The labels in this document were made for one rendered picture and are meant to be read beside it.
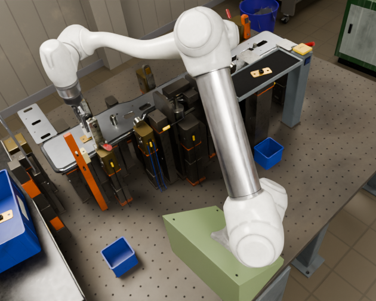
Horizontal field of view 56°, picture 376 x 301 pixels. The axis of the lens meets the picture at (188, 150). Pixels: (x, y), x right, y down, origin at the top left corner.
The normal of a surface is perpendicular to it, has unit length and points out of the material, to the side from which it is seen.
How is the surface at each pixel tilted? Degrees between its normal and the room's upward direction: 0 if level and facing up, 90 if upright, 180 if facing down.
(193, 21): 49
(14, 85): 90
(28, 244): 90
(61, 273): 0
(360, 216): 0
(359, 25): 90
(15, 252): 90
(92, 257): 0
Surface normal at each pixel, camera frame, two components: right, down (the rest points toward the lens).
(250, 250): -0.18, 0.30
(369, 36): -0.73, 0.55
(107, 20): 0.66, 0.51
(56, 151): -0.10, -0.66
